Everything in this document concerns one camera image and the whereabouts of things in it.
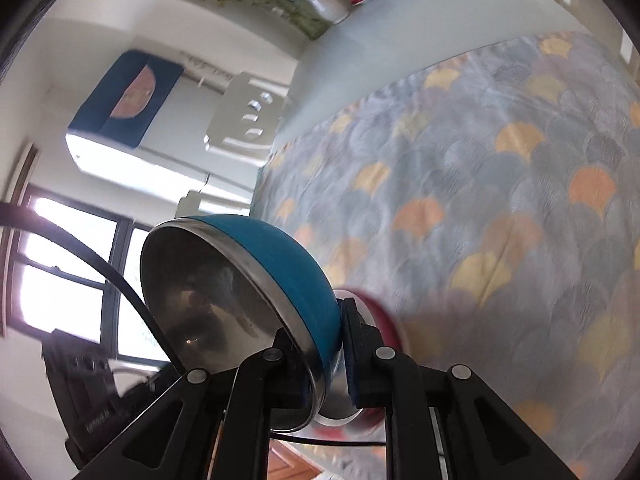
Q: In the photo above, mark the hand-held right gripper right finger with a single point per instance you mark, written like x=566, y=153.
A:
x=352, y=360

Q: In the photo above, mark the dark-framed window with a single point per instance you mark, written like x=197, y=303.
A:
x=112, y=260

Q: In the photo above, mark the blue cloth with pink circle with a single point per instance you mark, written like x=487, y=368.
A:
x=110, y=105

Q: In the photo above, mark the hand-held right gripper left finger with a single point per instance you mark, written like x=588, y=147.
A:
x=250, y=385

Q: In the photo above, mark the blue steel-lined bowl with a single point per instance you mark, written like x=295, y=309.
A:
x=280, y=250

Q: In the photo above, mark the pink steel-lined bowl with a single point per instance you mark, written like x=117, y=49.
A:
x=380, y=317

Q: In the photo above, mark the fan-pattern tablecloth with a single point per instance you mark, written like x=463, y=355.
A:
x=475, y=185

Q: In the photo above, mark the white ribbed vase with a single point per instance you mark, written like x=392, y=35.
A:
x=327, y=6

